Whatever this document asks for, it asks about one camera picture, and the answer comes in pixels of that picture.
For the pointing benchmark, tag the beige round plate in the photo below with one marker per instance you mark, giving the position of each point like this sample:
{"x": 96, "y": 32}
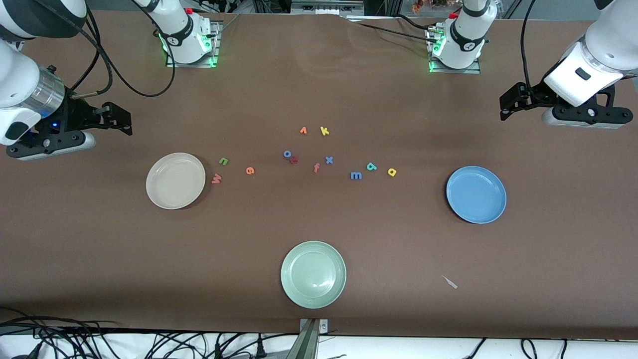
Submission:
{"x": 175, "y": 182}

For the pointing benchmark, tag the small white paper scrap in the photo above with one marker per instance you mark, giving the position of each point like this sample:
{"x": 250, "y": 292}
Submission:
{"x": 450, "y": 282}

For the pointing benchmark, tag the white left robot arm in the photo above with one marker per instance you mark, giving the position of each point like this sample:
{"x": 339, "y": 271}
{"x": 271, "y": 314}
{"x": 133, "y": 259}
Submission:
{"x": 461, "y": 40}

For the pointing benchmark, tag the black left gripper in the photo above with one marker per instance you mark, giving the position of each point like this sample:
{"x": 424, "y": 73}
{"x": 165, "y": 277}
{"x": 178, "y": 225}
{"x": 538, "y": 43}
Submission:
{"x": 534, "y": 94}

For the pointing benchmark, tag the blue round plate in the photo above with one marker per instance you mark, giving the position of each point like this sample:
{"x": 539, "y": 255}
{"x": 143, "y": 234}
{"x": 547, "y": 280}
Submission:
{"x": 476, "y": 199}

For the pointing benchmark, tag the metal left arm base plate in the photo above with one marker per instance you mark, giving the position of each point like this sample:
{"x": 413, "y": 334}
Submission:
{"x": 453, "y": 71}

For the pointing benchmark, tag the pink foam letter w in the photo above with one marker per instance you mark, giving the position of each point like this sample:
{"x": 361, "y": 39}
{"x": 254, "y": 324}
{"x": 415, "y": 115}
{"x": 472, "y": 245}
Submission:
{"x": 216, "y": 178}

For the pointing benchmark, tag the black power plug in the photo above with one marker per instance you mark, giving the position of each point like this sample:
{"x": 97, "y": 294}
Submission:
{"x": 259, "y": 349}

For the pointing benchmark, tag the grey metal box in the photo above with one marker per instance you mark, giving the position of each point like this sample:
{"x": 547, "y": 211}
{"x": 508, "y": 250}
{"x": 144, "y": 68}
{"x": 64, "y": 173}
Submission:
{"x": 324, "y": 7}

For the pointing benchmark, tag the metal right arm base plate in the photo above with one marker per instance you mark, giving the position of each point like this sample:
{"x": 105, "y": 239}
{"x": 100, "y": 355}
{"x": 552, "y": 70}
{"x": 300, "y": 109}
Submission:
{"x": 192, "y": 65}

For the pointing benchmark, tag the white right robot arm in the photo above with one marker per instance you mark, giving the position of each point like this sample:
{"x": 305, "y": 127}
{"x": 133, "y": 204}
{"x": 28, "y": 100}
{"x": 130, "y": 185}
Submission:
{"x": 15, "y": 75}

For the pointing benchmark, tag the pale green round plate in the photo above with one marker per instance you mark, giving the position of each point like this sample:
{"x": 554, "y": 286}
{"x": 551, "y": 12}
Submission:
{"x": 313, "y": 274}

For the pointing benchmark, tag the orange dried flowers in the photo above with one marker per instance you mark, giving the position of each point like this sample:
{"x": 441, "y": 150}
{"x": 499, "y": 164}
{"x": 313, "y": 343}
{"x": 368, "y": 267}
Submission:
{"x": 418, "y": 5}

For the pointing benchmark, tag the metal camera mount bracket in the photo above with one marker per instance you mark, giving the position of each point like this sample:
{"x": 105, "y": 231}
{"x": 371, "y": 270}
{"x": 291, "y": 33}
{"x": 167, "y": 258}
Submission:
{"x": 311, "y": 344}

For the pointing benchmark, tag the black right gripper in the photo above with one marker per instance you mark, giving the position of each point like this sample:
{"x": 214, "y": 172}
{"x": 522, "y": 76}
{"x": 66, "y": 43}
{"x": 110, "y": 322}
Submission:
{"x": 76, "y": 113}

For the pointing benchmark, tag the brown paper table cover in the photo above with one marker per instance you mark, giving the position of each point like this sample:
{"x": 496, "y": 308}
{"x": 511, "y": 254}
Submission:
{"x": 99, "y": 249}

